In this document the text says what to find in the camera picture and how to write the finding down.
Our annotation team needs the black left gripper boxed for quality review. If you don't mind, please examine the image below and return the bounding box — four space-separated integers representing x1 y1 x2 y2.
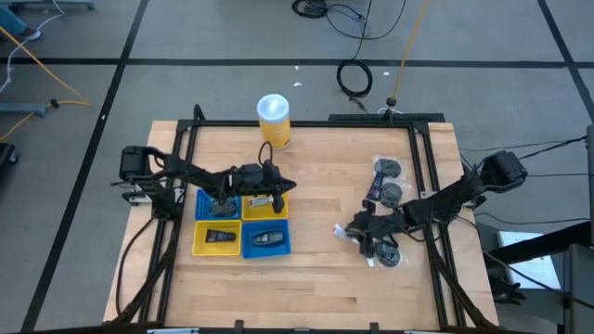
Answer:
229 161 299 215

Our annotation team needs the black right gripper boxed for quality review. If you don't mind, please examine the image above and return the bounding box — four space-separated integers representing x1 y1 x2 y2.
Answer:
344 207 410 260

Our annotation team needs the black round sponge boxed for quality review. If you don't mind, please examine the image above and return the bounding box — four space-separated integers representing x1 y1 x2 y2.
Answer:
209 198 239 219
378 179 413 210
371 155 405 181
372 238 409 269

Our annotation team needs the dark grey oval toiletry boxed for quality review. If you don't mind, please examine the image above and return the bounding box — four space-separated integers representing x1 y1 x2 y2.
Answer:
251 230 285 248

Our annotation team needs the black travel tube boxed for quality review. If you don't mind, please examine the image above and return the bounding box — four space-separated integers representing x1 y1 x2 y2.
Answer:
361 171 387 210
204 229 238 244

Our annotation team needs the yellow plastic slotted basket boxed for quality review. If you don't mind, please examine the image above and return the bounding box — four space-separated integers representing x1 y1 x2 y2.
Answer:
239 190 290 222
191 219 243 258

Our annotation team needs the blue plastic slotted basket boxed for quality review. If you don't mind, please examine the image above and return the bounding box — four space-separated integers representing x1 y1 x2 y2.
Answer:
193 187 243 222
239 218 292 260

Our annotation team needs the yellow wipes canister white lid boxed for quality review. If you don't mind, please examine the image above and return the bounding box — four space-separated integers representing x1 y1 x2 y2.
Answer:
256 93 292 151

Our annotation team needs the black power strip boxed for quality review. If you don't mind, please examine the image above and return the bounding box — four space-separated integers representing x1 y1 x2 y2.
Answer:
328 112 446 123

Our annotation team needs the white paper sheet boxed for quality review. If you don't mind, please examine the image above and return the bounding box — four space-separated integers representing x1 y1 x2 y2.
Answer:
497 230 562 289

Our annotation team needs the black side table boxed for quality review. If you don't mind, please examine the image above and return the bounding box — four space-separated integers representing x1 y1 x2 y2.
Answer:
482 220 594 334

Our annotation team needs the grey table foot bar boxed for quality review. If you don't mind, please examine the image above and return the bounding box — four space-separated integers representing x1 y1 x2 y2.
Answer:
0 102 48 118
11 0 97 11

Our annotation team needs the person's foot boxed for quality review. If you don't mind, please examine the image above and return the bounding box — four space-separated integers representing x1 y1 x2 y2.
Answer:
0 5 43 42

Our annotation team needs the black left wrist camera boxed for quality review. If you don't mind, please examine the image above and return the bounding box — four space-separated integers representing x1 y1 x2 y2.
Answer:
261 159 276 186

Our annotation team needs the black left camera cable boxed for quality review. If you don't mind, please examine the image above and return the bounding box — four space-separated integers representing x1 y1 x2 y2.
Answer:
257 140 276 164

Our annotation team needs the black aluminium rig frame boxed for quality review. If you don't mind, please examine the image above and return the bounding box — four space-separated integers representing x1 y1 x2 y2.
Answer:
110 104 500 331

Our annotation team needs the black coiled floor cable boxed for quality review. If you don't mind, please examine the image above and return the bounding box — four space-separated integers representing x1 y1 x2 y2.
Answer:
335 58 374 99

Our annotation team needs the black floor cable bundle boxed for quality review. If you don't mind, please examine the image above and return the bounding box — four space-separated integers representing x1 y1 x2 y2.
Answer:
291 0 408 42

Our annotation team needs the yellow hanging power cord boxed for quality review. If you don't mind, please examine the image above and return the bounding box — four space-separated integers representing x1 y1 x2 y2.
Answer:
391 0 431 107
0 26 93 143

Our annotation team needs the white floor cable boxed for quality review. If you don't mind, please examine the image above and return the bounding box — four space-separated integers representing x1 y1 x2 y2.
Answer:
0 0 67 94

